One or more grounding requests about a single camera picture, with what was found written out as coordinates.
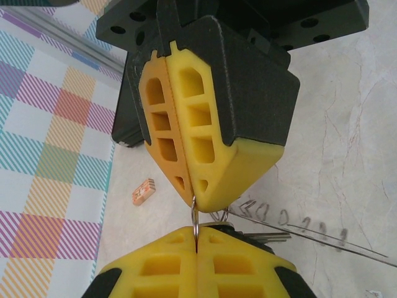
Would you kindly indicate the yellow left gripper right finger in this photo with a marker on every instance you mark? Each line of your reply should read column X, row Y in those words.
column 242, row 267

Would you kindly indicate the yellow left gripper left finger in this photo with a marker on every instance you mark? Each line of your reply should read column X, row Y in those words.
column 155, row 267

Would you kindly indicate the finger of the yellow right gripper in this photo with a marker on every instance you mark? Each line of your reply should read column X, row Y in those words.
column 145, row 105
column 248, row 108

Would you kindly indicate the black headed key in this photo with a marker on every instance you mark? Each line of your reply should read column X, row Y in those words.
column 266, row 236

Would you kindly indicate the small orange eraser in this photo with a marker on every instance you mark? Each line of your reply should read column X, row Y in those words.
column 143, row 192

